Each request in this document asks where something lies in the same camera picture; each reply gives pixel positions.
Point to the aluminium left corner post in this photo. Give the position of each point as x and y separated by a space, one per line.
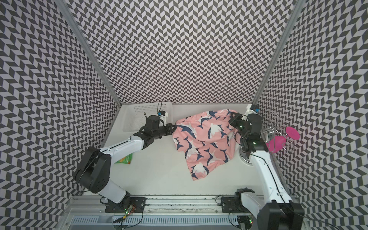
64 9

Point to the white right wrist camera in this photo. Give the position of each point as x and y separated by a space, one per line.
252 109

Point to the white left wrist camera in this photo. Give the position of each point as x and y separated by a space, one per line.
163 115

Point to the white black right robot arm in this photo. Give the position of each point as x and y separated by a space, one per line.
277 210

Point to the chrome wire glass rack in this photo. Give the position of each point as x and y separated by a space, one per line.
251 146

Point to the aluminium corner post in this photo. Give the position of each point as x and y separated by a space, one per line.
64 9
279 48

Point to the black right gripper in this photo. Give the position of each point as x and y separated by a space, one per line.
234 120

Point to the aluminium right corner post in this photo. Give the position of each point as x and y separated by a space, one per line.
279 48

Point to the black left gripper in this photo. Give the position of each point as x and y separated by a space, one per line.
170 131

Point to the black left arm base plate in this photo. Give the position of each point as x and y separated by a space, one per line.
138 204

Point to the green snack packet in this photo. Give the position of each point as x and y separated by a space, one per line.
125 160

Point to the white perforated plastic basket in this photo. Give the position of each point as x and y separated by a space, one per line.
134 115

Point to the pink shark print shorts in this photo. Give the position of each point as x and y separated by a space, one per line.
207 140

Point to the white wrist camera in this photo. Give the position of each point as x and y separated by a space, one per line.
252 109
163 115

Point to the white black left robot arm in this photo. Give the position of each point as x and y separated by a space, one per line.
93 171

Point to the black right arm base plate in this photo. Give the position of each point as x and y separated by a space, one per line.
230 204

